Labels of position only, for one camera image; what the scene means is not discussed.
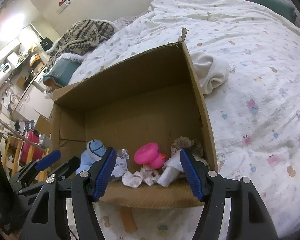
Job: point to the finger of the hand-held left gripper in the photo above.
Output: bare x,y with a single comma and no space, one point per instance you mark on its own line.
48,158
68,165

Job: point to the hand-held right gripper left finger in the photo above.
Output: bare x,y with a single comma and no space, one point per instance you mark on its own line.
105,172

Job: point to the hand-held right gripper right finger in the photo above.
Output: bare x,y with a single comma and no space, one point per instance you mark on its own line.
192,172

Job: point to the clear plastic packet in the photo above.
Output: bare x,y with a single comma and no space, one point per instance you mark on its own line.
121,166

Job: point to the white sock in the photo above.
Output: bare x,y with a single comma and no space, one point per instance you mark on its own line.
168,173

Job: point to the light blue plush toy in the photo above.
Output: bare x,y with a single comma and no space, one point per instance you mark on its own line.
93,150

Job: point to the beige lace scrunchie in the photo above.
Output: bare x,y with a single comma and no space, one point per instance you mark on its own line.
186,141

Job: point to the pinkish beige scrunchie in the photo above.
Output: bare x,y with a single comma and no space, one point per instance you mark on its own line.
150,173

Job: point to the pink rubber duck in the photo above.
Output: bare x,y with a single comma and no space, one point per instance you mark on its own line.
147,152

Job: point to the brown cardboard box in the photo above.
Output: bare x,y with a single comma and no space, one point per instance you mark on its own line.
140,100

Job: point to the grey plastic container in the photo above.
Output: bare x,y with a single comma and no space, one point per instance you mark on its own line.
45,141

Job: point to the red bag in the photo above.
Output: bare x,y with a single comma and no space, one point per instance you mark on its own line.
30,145

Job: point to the yellow wooden rack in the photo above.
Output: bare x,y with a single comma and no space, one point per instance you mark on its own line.
10,155

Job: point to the small cardboard floor box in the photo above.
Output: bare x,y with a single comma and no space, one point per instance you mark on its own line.
43,125

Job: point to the wooden stick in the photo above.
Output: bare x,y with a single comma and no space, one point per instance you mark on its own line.
15,133

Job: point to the brown cardboard tube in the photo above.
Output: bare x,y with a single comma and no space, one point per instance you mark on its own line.
128,220

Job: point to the white kitchen cabinet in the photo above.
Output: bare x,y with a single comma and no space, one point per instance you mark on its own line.
32,100

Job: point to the teal cushion with fleece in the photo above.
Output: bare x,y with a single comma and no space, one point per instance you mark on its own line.
62,68

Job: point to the white countertop appliance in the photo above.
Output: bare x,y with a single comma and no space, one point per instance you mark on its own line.
2,68

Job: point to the rolled white cloth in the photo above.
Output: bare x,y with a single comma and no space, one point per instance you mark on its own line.
210,72

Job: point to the black hanging garment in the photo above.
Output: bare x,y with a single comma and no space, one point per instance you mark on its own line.
46,43

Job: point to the patterned knit blanket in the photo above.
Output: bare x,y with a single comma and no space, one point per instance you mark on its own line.
85,35

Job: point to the teal headboard cushion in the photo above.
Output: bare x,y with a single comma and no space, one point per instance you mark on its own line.
265,2

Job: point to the white wall socket red plug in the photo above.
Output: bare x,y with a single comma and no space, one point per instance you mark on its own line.
63,3

